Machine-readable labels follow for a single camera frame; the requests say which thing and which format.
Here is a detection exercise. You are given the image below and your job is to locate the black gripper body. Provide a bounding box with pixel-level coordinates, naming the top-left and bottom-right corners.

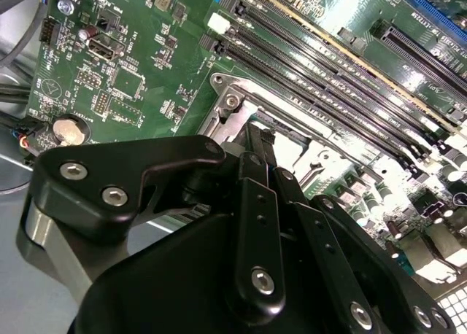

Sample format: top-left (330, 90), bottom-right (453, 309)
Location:
top-left (74, 209), bottom-right (449, 334)

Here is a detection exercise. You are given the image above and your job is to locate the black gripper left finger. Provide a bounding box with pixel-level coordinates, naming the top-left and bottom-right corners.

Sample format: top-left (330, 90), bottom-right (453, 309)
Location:
top-left (16, 124), bottom-right (288, 316)

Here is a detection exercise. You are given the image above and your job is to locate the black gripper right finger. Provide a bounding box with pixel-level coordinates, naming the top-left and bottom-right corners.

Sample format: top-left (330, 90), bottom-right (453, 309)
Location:
top-left (260, 128), bottom-right (459, 334)

